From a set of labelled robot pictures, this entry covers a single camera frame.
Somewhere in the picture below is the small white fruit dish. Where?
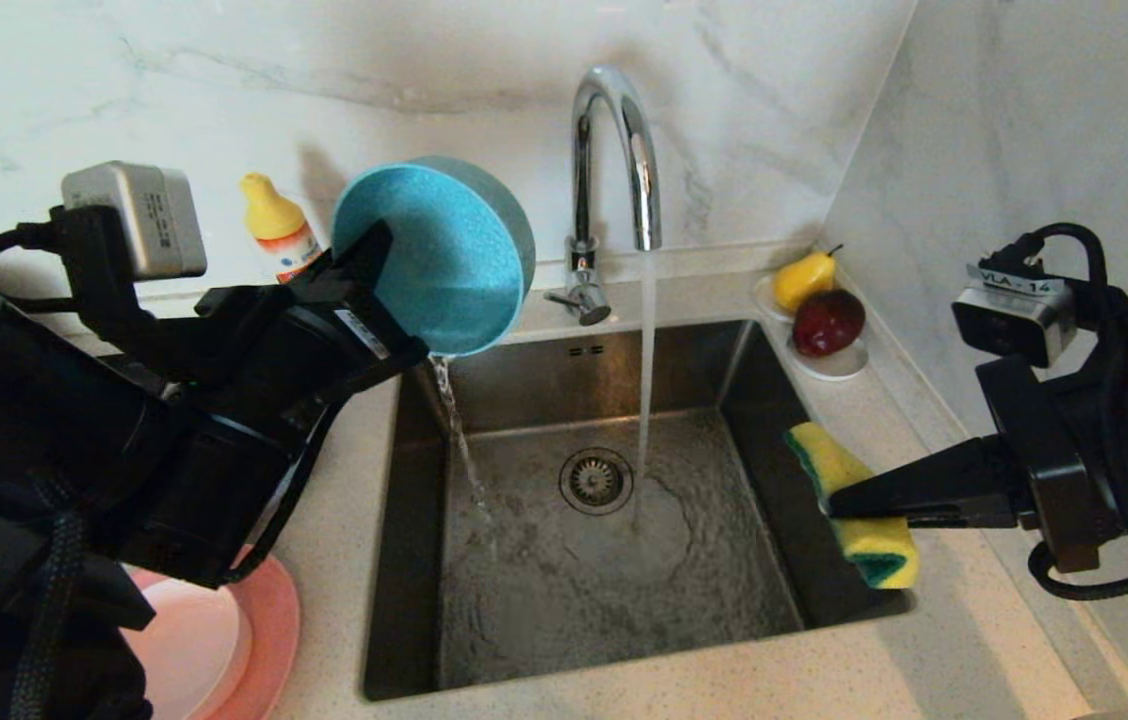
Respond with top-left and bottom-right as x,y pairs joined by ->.
750,276 -> 870,382

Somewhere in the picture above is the yellow fish-shaped sponge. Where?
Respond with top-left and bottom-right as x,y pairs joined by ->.
786,421 -> 921,590

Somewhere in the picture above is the large salmon pink plate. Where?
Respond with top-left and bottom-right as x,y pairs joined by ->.
124,555 -> 302,720

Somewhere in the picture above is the dark red apple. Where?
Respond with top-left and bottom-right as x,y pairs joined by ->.
792,290 -> 867,359

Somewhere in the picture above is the chrome gooseneck faucet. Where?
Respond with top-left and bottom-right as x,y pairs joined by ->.
543,65 -> 663,328

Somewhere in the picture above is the orange yellow-capped detergent bottle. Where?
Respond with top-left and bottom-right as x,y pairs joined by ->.
240,172 -> 325,284

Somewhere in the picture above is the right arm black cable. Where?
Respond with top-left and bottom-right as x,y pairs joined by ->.
999,222 -> 1128,623

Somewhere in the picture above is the round metal drain strainer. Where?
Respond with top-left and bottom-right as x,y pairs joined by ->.
558,448 -> 635,516

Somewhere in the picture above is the teal bowl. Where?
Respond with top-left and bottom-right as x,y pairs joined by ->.
331,155 -> 537,358

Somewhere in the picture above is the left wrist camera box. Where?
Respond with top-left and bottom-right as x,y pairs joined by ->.
61,161 -> 208,280

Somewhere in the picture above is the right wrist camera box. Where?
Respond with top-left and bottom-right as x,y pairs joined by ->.
951,262 -> 1080,369

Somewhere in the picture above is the yellow pear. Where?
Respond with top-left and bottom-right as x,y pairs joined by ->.
772,246 -> 843,314

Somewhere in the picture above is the small pale pink plate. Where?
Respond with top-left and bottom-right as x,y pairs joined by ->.
119,578 -> 253,720

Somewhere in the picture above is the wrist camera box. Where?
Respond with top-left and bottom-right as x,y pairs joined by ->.
61,161 -> 208,280
951,262 -> 1080,369

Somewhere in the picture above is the stainless steel sink basin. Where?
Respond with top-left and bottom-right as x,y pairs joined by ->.
361,320 -> 915,701

